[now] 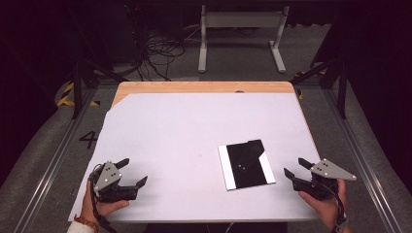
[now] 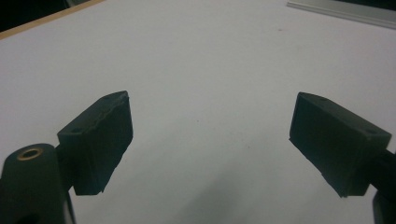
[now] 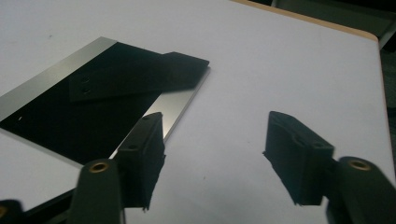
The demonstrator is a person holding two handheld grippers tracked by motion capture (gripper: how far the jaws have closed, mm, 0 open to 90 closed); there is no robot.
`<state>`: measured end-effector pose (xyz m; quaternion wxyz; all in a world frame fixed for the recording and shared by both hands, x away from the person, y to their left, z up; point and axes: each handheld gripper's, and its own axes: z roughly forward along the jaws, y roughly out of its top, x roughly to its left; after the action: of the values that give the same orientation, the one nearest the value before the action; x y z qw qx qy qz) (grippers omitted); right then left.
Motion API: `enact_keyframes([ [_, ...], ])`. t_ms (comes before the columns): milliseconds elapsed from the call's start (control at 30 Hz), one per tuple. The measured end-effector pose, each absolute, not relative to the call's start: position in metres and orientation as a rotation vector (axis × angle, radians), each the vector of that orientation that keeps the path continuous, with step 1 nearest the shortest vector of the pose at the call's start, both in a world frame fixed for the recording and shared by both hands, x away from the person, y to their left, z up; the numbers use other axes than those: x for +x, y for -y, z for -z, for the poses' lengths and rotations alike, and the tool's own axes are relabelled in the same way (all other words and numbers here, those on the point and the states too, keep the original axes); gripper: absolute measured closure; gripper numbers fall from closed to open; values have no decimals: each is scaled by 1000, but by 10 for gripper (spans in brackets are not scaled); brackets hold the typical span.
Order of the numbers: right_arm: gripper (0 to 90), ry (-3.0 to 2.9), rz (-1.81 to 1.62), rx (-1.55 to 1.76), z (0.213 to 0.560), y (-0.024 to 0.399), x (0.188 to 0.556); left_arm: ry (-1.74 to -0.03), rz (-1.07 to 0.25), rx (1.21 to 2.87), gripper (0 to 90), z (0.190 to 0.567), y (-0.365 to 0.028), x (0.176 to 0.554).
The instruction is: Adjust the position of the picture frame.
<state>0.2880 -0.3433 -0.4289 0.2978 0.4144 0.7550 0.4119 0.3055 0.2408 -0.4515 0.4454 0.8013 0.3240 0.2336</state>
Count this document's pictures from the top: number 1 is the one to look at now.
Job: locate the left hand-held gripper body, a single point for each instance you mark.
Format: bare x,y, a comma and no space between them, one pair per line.
108,176

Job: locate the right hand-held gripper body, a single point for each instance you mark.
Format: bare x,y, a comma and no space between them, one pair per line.
327,171

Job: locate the person's left hand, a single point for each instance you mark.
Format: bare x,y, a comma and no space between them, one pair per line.
92,208

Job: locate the person's right hand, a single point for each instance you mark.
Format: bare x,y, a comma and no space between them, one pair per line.
330,210

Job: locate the white table sheet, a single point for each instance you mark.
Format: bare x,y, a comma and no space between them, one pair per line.
181,129

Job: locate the yellow black floor tape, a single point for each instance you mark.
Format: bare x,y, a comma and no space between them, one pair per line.
301,94
66,93

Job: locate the black metal stand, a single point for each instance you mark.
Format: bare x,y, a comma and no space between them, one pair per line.
76,87
341,87

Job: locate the white metal stand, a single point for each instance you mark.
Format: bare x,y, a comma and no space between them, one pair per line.
243,20

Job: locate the aluminium floor rail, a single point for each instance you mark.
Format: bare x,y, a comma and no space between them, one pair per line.
362,161
48,174

